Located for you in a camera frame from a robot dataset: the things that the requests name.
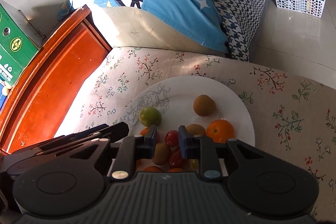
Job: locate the green lime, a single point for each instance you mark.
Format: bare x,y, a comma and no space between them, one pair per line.
193,165
150,116

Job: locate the white floral plate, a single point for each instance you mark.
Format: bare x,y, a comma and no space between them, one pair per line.
174,99

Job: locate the red cherry tomato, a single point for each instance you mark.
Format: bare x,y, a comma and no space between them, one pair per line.
172,138
177,161

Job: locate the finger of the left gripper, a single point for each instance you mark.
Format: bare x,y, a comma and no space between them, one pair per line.
115,132
78,132

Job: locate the red wooden cabinet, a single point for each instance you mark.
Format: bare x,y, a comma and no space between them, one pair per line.
39,101

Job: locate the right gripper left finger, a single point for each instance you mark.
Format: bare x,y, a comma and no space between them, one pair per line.
132,149

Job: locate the cream sofa armrest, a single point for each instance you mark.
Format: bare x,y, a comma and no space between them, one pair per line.
131,27

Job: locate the orange tangerine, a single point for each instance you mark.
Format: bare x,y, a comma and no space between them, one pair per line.
220,131
144,131
153,169
175,170

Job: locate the green cardboard box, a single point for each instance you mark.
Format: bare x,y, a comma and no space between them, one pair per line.
20,42

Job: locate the brown kiwi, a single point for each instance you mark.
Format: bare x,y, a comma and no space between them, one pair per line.
161,154
204,105
195,129

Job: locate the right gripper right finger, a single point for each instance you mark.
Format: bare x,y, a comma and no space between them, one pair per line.
202,148

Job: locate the white perforated plastic basket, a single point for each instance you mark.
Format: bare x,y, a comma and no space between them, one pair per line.
310,7

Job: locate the cream round objects on cabinet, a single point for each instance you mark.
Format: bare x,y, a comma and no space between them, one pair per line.
6,89

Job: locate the brown kiwi front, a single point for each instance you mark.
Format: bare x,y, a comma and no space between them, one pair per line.
161,154

